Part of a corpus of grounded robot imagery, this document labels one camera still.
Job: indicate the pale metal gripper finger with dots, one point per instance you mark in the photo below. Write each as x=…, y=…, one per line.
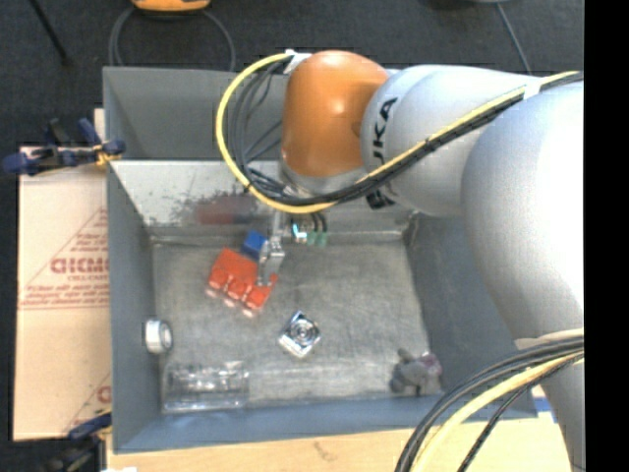
x=278, y=256
x=264, y=268

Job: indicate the blue small block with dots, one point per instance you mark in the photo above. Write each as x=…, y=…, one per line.
x=252, y=245

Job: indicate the red toy block set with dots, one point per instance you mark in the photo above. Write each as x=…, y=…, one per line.
x=233, y=278

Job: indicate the clear square glass dish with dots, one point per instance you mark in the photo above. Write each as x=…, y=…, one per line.
x=300, y=335

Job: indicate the grey metal bin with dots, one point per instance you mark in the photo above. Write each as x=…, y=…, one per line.
x=344, y=303

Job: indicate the white tape roll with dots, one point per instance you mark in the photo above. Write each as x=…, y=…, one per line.
x=157, y=335

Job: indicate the clear plastic box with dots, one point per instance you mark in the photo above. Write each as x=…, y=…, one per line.
x=206, y=386

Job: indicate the grey toy animal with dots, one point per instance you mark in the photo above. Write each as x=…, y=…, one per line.
x=415, y=374

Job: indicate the brown cardboard board red print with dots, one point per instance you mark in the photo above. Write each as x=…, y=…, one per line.
x=59, y=312

